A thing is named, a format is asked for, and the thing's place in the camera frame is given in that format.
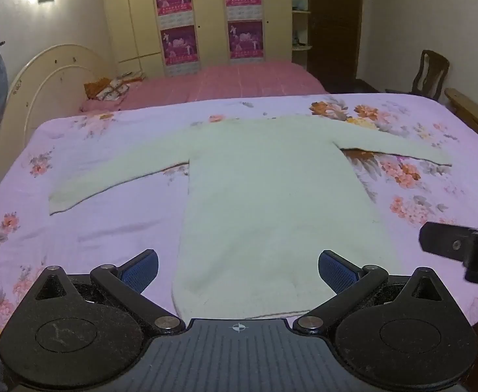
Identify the pink checked bed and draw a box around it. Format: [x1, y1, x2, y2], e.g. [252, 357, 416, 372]
[79, 59, 330, 113]

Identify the dark wooden door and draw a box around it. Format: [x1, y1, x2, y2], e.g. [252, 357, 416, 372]
[307, 0, 365, 92]

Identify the cream arched headboard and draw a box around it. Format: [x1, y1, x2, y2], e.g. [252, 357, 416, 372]
[0, 44, 111, 190]

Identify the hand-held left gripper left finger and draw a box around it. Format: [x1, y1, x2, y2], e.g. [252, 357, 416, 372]
[35, 249, 186, 338]

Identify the patterned folded cloth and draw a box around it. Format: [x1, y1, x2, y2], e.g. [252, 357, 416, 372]
[95, 71, 146, 102]

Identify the dark wooden chair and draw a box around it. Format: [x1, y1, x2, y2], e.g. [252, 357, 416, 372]
[385, 49, 451, 103]

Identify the pale green knit sweater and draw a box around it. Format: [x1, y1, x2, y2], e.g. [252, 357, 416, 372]
[49, 114, 453, 320]

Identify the cream corner shelf unit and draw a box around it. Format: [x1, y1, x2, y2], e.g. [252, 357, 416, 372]
[290, 0, 314, 69]

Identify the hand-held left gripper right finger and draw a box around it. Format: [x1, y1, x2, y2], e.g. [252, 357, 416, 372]
[292, 249, 444, 338]

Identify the lilac floral bed sheet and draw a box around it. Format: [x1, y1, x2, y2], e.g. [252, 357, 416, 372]
[0, 93, 478, 392]

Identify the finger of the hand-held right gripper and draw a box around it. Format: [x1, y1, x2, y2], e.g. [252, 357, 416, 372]
[419, 221, 475, 261]

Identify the cream wardrobe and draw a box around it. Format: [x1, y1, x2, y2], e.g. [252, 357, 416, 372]
[100, 0, 294, 77]

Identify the wooden bed frame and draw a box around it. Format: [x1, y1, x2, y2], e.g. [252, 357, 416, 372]
[444, 87, 478, 153]

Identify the orange cloth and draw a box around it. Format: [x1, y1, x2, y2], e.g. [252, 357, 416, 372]
[84, 78, 111, 99]

